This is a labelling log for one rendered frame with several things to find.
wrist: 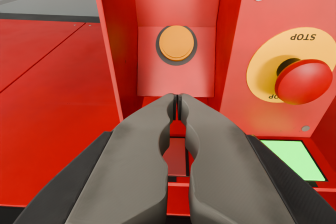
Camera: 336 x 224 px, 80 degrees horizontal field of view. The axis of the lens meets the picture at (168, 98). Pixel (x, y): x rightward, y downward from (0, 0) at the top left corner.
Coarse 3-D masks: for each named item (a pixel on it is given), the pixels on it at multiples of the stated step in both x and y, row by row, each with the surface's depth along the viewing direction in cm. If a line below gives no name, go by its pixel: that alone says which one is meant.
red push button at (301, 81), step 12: (288, 60) 17; (300, 60) 15; (312, 60) 14; (276, 72) 18; (288, 72) 15; (300, 72) 14; (312, 72) 14; (324, 72) 14; (276, 84) 16; (288, 84) 15; (300, 84) 15; (312, 84) 15; (324, 84) 15; (288, 96) 16; (300, 96) 16; (312, 96) 16
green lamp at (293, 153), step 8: (272, 144) 21; (280, 144) 21; (288, 144) 21; (296, 144) 21; (280, 152) 20; (288, 152) 20; (296, 152) 20; (304, 152) 20; (288, 160) 20; (296, 160) 20; (304, 160) 20; (312, 160) 20; (296, 168) 19; (304, 168) 19; (312, 168) 19; (304, 176) 18; (312, 176) 18; (320, 176) 18
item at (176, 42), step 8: (168, 32) 22; (176, 32) 22; (184, 32) 22; (160, 40) 22; (168, 40) 22; (176, 40) 22; (184, 40) 22; (192, 40) 22; (160, 48) 22; (168, 48) 22; (176, 48) 22; (184, 48) 22; (168, 56) 22; (176, 56) 22; (184, 56) 22
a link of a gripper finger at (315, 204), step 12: (252, 144) 8; (264, 144) 8; (264, 156) 7; (276, 156) 7; (264, 168) 7; (276, 168) 7; (288, 168) 7; (276, 180) 7; (288, 180) 7; (300, 180) 7; (288, 192) 6; (300, 192) 6; (312, 192) 6; (288, 204) 6; (300, 204) 6; (312, 204) 6; (324, 204) 6; (300, 216) 6; (312, 216) 6; (324, 216) 6
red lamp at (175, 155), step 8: (176, 144) 21; (184, 144) 21; (168, 152) 20; (176, 152) 20; (184, 152) 20; (168, 160) 20; (176, 160) 20; (184, 160) 20; (168, 168) 19; (176, 168) 19; (184, 168) 19
